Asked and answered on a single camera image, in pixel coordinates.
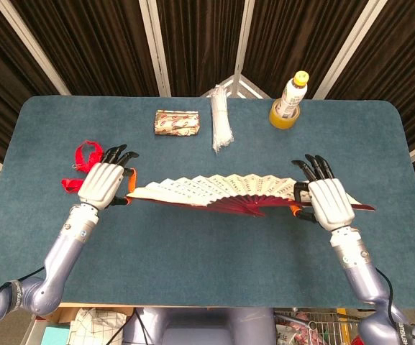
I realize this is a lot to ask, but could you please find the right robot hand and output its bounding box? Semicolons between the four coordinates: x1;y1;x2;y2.
288;154;357;233

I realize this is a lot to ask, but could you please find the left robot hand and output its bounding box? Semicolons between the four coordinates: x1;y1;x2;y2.
77;144;140;211

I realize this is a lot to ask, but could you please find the red-ribbed white paper folding fan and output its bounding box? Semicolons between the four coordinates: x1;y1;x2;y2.
126;173;376;218

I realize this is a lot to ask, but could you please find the gold foil snack packet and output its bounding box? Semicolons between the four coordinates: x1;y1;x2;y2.
154;110;200;137

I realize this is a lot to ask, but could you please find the yellow tape roll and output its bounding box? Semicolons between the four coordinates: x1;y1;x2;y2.
268;99;301;129

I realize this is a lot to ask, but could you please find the blue felt table mat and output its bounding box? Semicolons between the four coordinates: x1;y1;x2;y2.
0;95;415;310

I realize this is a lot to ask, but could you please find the white bottle with yellow cap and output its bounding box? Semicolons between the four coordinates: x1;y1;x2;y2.
280;70;310;119

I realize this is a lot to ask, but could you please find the clear bag of white straws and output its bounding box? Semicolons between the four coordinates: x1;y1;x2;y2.
210;84;234;155

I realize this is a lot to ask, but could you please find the brown cardboard box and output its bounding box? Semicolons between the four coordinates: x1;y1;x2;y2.
48;305;86;324

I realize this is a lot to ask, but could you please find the white triangular screen foot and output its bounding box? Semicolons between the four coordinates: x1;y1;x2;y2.
199;74;271;100

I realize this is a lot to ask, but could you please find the white checked cloth bag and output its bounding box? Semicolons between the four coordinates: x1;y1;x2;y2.
68;308;127;345

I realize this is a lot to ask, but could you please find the teal box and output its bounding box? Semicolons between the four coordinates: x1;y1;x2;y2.
41;325;72;345

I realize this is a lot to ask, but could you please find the brown curtain partition screen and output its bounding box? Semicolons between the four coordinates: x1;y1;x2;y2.
0;0;415;173

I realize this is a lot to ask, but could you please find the purple robot torso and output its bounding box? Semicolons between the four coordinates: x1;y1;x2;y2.
122;307;276;345

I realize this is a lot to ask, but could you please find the red ribbon lanyard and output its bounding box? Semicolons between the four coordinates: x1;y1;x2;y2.
60;141;104;193

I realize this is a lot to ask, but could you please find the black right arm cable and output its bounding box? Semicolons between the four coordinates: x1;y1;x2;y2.
374;267;398;319

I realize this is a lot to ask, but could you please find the metal wire basket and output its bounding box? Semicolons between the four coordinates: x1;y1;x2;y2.
275;308;365;345

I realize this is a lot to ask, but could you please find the black torso cable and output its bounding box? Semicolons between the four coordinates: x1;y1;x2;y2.
134;308;151;345

